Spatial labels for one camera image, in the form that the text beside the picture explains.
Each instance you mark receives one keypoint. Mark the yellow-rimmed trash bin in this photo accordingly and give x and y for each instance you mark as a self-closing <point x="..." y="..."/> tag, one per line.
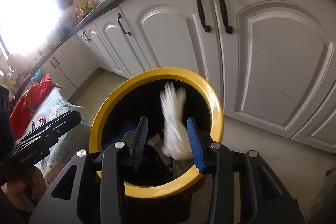
<point x="168" y="73"/>

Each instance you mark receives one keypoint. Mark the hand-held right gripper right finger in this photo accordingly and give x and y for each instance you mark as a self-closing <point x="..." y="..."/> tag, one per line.
<point x="194" y="142"/>

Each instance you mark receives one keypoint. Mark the blue snack wrapper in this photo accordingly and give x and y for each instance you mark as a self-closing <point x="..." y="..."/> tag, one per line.
<point x="126" y="129"/>

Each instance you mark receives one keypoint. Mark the small wall fan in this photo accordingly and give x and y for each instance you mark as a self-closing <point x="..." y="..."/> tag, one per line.
<point x="65" y="0"/>

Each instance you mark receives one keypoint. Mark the white pleated paper wrapper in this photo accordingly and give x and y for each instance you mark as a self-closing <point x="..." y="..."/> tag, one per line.
<point x="173" y="121"/>

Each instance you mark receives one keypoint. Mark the red cloth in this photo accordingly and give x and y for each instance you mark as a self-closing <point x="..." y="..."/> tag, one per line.
<point x="29" y="103"/>

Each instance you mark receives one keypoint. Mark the printed cartoon blanket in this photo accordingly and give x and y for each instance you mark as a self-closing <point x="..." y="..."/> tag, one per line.
<point x="57" y="150"/>

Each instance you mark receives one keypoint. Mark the row of white cabinet doors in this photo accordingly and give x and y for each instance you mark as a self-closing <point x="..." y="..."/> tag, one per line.
<point x="262" y="43"/>

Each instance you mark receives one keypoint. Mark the blue plastic basin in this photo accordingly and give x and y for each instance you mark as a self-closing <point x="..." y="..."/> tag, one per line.
<point x="38" y="74"/>

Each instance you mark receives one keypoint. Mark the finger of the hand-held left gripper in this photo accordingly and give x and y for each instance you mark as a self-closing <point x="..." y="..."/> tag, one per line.
<point x="57" y="125"/>

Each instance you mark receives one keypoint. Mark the group of condiment bottles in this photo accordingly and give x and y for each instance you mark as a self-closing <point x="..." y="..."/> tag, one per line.
<point x="84" y="8"/>

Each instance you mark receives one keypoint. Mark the person's left hand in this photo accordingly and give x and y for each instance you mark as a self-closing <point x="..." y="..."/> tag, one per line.
<point x="34" y="182"/>

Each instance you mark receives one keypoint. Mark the bright window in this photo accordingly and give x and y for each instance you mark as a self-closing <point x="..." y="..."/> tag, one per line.
<point x="21" y="16"/>

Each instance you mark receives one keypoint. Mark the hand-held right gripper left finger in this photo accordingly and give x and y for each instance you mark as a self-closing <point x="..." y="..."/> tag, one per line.
<point x="139" y="137"/>

